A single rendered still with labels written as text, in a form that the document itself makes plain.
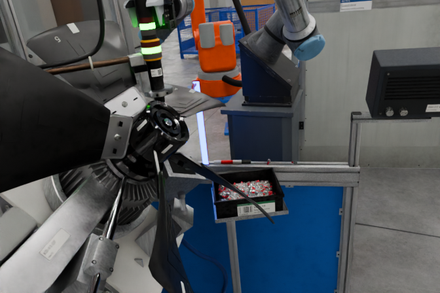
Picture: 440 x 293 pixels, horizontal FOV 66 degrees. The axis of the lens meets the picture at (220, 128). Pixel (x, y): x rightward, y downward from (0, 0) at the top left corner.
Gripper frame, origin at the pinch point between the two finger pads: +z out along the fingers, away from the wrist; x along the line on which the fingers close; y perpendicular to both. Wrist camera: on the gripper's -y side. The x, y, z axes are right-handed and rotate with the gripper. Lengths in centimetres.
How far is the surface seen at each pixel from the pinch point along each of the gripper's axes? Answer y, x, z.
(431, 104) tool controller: 36, -74, -35
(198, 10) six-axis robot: 25, 84, -396
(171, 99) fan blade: 27.1, 2.0, -17.7
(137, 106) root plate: 21.8, 2.7, 3.4
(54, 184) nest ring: 34.4, 17.9, 17.1
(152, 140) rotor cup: 26.1, -3.8, 12.4
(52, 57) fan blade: 10.3, 21.4, 2.4
